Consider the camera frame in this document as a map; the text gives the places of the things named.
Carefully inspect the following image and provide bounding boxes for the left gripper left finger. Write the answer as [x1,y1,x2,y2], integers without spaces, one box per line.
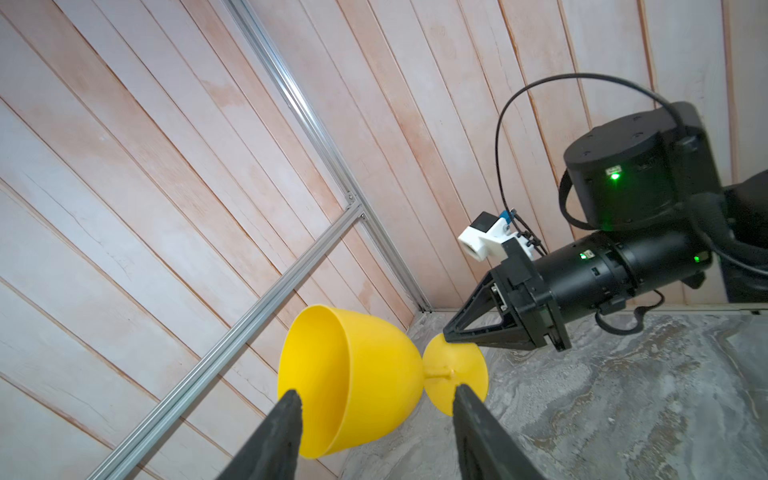
[217,389,303,480]

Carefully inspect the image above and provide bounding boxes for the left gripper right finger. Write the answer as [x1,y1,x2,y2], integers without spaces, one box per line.
[453,384,544,480]

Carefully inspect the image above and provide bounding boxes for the amber yellow wine glass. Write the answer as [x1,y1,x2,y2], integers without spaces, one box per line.
[277,305,489,459]

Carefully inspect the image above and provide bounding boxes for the aluminium frame rail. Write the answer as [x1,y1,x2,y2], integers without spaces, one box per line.
[56,1,415,479]

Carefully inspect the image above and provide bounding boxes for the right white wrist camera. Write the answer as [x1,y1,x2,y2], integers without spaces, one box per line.
[457,211,534,262]

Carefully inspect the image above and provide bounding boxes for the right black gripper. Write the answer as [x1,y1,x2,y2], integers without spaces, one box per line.
[442,255,571,351]

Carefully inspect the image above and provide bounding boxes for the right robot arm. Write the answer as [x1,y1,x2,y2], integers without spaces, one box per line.
[443,102,767,351]

